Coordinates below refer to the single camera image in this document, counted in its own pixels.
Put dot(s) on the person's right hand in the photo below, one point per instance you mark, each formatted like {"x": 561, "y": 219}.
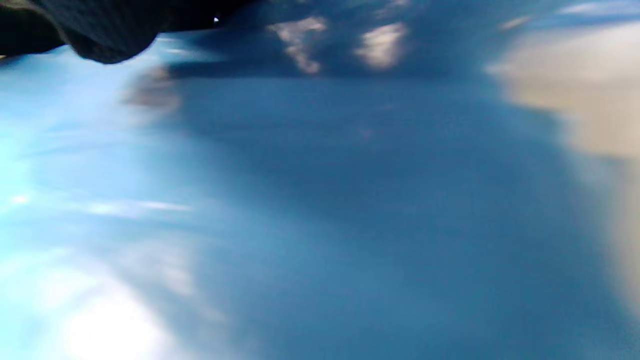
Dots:
{"x": 100, "y": 30}

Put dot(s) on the blue plastic bag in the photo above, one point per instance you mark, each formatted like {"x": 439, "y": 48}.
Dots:
{"x": 350, "y": 200}

